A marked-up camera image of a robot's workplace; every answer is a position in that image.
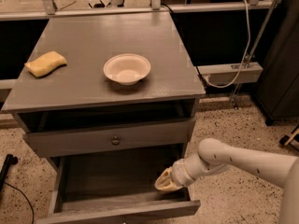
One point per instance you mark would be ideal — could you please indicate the grey wooden drawer cabinet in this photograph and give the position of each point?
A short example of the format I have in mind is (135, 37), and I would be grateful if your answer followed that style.
(79, 95)

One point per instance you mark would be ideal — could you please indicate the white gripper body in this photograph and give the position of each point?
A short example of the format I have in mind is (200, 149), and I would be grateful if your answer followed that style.
(179, 173)

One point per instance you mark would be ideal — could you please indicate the yellow sponge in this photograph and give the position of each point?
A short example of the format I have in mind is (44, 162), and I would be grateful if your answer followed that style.
(45, 64)

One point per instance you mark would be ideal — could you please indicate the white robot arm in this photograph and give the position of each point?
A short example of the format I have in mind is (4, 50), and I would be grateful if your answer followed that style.
(213, 157)

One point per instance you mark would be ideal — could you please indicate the grey drawer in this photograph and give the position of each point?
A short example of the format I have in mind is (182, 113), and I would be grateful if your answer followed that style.
(83, 141)
(116, 187)

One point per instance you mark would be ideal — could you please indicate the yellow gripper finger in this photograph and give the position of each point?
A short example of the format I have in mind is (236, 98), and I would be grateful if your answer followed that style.
(167, 186)
(165, 176)

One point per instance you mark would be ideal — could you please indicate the grey top drawer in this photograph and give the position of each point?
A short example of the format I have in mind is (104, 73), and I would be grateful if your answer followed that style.
(83, 141)

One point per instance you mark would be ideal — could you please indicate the grey metal rail frame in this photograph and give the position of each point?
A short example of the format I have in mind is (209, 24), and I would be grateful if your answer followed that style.
(124, 10)

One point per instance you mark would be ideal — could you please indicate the black stand foot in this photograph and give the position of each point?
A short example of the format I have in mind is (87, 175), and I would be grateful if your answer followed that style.
(9, 160)

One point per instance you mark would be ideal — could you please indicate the white paper bowl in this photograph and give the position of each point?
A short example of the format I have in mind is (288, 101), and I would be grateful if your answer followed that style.
(127, 69)

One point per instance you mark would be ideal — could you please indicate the dark cabinet at right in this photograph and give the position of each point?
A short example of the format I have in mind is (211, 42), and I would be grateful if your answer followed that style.
(277, 91)

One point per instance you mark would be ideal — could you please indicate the black caster wheel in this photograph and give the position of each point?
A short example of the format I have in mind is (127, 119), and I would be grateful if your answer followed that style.
(286, 141)

